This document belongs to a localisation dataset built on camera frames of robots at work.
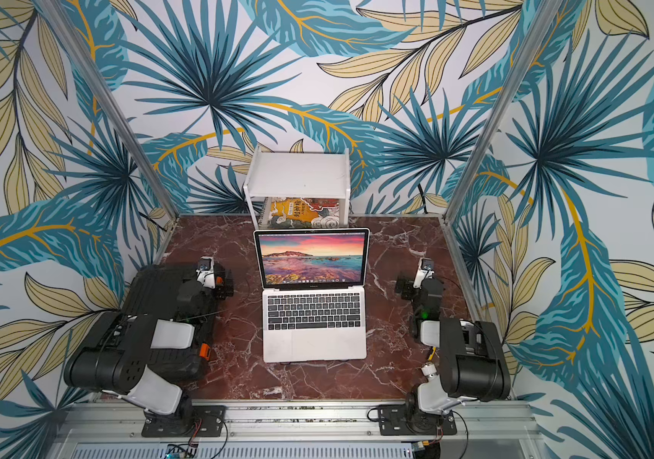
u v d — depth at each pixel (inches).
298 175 32.6
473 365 17.8
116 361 17.6
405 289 33.2
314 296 33.0
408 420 26.7
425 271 31.3
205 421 28.7
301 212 36.5
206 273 30.8
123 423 29.4
